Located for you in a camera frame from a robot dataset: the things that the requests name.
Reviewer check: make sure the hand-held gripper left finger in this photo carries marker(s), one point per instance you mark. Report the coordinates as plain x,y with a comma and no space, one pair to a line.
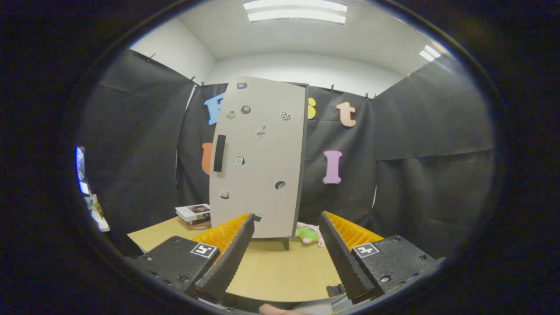
229,258

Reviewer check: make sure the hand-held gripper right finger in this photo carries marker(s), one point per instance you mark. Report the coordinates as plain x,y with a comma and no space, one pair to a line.
343,258

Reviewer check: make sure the white shoe cabinet door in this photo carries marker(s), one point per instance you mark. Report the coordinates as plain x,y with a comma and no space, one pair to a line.
258,175

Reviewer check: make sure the grey shoe cabinet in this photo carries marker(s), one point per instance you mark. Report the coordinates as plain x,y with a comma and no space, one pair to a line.
302,175

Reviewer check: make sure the pink and green plush toy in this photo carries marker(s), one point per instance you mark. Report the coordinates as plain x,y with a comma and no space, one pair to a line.
308,234

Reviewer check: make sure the brown book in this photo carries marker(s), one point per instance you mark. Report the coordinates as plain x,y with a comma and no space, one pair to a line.
200,227

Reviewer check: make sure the dark book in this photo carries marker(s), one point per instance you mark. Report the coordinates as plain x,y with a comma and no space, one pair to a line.
201,221

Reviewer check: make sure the white book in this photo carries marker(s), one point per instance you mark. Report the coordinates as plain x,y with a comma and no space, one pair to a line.
190,212

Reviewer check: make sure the black backdrop cloth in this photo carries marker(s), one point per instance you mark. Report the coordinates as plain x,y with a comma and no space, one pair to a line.
415,175

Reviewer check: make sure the small ceiling light panel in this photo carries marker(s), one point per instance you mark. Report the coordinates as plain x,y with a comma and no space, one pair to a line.
430,52

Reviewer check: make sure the large ceiling light panel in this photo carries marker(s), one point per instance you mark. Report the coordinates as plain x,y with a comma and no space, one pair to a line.
295,11

